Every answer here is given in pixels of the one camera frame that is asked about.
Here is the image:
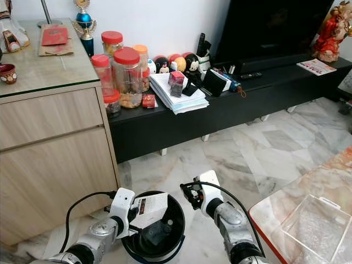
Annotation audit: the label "black trash item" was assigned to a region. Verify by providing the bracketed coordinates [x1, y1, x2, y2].
[141, 219, 174, 248]

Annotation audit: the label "black tv cabinet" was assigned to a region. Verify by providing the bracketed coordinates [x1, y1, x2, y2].
[107, 54, 352, 163]

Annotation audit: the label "white paper stack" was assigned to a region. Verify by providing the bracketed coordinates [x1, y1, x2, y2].
[148, 72, 210, 116]

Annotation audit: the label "light wooden drawer cabinet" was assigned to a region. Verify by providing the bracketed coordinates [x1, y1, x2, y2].
[0, 18, 122, 246]

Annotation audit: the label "small red box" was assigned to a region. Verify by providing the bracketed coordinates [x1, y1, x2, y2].
[141, 93, 157, 109]

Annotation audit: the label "pink marble coffee table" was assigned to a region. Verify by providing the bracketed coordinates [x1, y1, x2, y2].
[248, 145, 352, 264]

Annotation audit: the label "black white flat case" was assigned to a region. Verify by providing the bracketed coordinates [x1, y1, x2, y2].
[200, 68, 232, 97]

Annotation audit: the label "small maroon grey box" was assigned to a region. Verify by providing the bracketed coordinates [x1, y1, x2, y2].
[167, 70, 187, 98]

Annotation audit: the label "blue small gadget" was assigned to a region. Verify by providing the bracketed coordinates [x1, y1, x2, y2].
[222, 71, 246, 96]

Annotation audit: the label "small red lid jar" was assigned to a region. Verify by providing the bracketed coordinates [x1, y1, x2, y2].
[103, 89, 121, 117]

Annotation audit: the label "clear plastic container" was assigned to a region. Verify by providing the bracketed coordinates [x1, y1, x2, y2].
[274, 195, 352, 264]

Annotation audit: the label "black remote control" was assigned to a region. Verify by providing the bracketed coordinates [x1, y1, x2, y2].
[239, 71, 263, 81]

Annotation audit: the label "panda round doll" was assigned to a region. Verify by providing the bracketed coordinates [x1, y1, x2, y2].
[184, 53, 201, 73]

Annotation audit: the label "yellow round doll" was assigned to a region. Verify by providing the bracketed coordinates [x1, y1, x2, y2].
[170, 54, 187, 73]

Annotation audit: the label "black white round doll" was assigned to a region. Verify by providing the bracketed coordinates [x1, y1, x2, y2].
[152, 56, 171, 74]

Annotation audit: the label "large red lid snack jar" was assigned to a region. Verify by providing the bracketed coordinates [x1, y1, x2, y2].
[111, 47, 142, 109]

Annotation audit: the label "black remotes in holder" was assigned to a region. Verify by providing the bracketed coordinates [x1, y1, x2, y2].
[195, 32, 213, 70]

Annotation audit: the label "orange lid plastic jar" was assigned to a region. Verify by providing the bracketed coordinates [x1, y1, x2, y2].
[131, 44, 150, 92]

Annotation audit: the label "slim red lid jar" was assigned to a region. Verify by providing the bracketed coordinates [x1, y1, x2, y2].
[91, 53, 114, 92]

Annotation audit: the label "tall red lid jar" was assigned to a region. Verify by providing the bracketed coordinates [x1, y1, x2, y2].
[101, 30, 124, 58]

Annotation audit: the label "white red pamphlet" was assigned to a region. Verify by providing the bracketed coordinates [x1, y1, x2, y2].
[296, 58, 338, 76]

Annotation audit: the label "brown paper envelope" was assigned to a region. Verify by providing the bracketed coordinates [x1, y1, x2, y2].
[38, 24, 75, 57]

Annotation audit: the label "black television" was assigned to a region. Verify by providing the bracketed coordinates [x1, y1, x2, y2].
[214, 0, 337, 67]

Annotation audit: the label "red patterned teacup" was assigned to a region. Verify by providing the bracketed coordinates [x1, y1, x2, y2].
[0, 63, 18, 85]

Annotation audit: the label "white lace cloth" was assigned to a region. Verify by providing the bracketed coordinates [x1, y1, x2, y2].
[338, 69, 352, 95]

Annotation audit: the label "red packet envelope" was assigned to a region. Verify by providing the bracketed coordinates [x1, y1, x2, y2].
[41, 27, 70, 47]

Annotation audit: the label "gold blue trophy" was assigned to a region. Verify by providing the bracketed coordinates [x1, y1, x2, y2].
[72, 0, 97, 58]

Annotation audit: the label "red gold figurine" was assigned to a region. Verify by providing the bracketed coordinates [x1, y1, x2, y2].
[311, 2, 351, 63]

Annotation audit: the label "silver lamp stand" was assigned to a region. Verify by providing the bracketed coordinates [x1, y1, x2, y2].
[37, 0, 64, 29]

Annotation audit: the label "white robed porcelain figurine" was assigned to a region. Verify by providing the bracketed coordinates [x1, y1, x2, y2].
[0, 0, 30, 53]

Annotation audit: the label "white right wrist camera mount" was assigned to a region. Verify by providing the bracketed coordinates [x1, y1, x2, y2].
[197, 170, 224, 213]

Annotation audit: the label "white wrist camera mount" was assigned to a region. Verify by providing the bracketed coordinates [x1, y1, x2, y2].
[197, 170, 224, 213]
[109, 188, 136, 239]

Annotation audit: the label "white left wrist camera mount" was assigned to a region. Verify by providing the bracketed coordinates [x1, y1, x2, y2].
[109, 188, 136, 239]

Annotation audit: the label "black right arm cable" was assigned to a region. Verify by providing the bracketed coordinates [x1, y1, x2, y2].
[202, 181, 266, 255]

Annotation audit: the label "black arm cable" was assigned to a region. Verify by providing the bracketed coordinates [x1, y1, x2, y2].
[65, 190, 116, 255]
[202, 181, 266, 255]

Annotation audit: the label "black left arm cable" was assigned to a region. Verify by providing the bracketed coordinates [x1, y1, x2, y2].
[65, 190, 116, 255]

